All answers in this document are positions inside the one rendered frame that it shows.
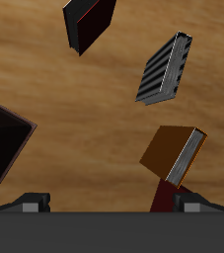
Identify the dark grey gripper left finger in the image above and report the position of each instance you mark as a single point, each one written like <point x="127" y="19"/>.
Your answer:
<point x="34" y="201"/>

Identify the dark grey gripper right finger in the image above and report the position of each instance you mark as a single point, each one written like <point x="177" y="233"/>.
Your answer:
<point x="189" y="201"/>

